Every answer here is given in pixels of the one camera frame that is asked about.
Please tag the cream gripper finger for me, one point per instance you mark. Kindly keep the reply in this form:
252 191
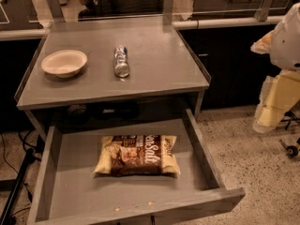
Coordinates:
263 45
278 95

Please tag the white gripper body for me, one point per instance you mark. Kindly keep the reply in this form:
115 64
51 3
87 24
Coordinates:
287 44

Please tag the brown chip bag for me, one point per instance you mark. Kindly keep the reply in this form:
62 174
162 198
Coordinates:
137 154

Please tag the grey counter cabinet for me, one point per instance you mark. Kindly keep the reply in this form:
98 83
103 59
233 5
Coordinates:
160 65

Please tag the open grey top drawer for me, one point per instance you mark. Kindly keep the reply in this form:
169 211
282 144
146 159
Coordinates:
69 193

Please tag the silver drink can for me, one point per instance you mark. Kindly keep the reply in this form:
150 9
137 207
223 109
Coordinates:
120 61

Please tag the person in dark clothes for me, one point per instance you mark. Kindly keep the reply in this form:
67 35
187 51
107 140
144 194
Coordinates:
110 8

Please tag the white paper bowl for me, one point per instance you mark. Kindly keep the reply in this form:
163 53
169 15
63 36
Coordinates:
65 63

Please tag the black floor pole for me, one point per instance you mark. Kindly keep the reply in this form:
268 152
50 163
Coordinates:
4 219

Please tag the white horizontal rail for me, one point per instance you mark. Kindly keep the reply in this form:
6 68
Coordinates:
140 22

